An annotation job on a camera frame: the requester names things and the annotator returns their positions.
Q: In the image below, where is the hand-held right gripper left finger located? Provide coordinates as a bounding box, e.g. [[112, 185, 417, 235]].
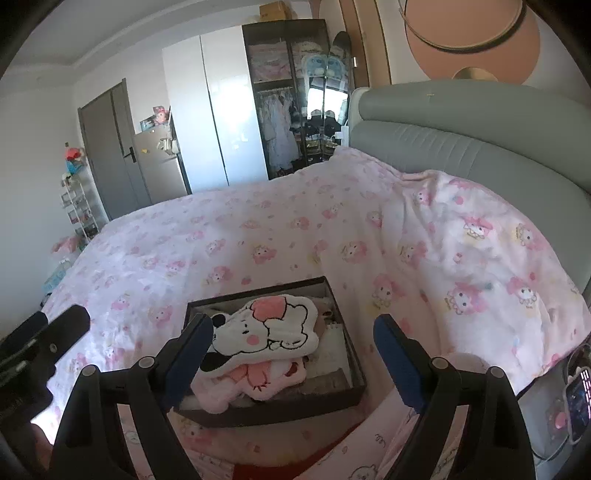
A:
[[48, 313, 215, 480]]

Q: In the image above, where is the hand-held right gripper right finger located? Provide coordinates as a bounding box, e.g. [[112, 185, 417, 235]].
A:
[[373, 313, 537, 480]]

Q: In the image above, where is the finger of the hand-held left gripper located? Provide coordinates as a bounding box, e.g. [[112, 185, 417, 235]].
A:
[[0, 311, 49, 357], [34, 305, 92, 366]]

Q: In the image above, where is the pink plush towel with face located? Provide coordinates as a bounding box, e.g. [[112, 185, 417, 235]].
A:
[[191, 352, 309, 415]]

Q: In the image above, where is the white plush dog towel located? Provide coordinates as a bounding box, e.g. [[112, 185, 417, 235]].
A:
[[211, 295, 321, 366]]

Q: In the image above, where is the dark storage box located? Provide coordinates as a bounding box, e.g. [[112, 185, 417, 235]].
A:
[[173, 275, 369, 428]]

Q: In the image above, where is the blue white toy box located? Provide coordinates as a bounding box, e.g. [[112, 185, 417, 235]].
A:
[[42, 256, 75, 297]]

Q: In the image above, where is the pink toy box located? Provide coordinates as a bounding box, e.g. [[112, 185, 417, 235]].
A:
[[50, 234, 83, 254]]

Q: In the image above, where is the person's pink printed pajamas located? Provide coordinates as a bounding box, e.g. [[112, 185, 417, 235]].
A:
[[115, 392, 444, 480]]

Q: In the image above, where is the grey bedside table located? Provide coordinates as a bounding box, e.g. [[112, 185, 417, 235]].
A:
[[519, 332, 591, 467]]

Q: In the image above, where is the red plush toy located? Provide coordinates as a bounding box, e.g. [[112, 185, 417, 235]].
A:
[[65, 146, 88, 175]]

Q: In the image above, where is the small pink gadget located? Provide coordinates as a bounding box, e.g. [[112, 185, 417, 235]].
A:
[[546, 405, 570, 433]]

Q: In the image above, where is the pink printed blanket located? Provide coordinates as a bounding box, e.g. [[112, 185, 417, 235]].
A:
[[39, 147, 591, 425]]

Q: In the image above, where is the grey room door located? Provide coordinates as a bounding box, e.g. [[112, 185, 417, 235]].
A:
[[78, 78, 153, 221]]

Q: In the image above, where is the silver refrigerator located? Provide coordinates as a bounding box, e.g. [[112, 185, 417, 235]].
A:
[[133, 126, 192, 205]]

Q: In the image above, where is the digital desk clock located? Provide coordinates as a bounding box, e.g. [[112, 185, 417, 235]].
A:
[[563, 364, 591, 446]]

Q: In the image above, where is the grey padded bed headboard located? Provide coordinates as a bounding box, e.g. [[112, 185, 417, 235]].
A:
[[346, 79, 591, 301]]

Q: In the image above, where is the white wardrobe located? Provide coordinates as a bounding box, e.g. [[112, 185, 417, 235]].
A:
[[161, 24, 269, 189]]

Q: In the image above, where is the dark glass door wardrobe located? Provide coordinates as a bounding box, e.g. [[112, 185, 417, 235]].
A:
[[241, 18, 332, 182]]

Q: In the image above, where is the tall curved mirror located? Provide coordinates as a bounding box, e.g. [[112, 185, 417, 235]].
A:
[[322, 30, 355, 139]]

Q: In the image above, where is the cardboard box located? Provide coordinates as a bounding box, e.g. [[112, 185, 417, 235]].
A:
[[259, 1, 293, 22]]

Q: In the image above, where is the white wire display rack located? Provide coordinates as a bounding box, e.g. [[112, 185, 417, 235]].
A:
[[59, 175, 101, 241]]

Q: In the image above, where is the gold wall lamp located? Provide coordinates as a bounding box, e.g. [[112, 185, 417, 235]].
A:
[[451, 66, 494, 82]]

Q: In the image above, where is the round ring ceiling lamp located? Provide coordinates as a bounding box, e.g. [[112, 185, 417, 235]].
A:
[[403, 0, 528, 51]]

